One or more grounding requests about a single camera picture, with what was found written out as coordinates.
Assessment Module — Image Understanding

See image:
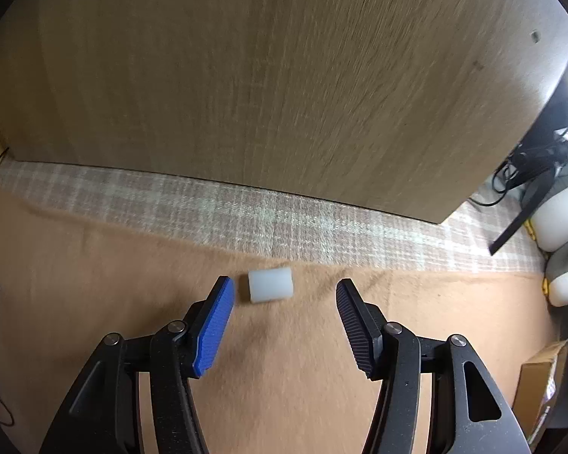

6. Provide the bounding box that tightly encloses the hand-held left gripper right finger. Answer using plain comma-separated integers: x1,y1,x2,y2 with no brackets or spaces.
336,278,526,454

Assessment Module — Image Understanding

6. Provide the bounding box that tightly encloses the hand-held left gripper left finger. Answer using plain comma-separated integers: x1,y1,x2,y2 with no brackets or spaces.
39,275,236,454

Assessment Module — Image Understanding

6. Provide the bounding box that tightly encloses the small white cylinder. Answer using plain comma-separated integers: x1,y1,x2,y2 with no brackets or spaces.
247,267,294,304

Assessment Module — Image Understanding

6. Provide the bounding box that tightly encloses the cardboard box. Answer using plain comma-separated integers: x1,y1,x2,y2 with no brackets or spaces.
511,339,568,442

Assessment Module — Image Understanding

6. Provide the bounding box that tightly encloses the plaid bed sheet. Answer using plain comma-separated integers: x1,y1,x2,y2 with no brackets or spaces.
0,160,550,277

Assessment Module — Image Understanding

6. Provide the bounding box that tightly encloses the black tripod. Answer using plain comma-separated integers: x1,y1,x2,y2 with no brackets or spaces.
488,139,568,256

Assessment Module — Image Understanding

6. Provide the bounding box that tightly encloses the large penguin plush toy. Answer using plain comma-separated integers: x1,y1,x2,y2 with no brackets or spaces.
532,151,568,252

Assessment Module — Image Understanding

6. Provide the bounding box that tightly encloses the large laminate wooden board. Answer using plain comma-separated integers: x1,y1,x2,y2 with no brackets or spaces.
0,0,568,225

